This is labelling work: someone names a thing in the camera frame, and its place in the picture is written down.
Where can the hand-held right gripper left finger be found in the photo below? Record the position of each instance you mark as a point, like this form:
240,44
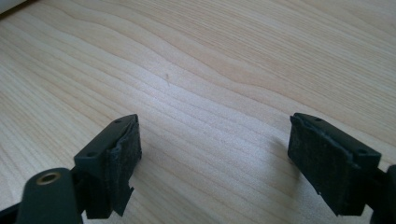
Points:
107,165

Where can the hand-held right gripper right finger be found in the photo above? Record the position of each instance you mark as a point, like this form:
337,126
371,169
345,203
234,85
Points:
330,168

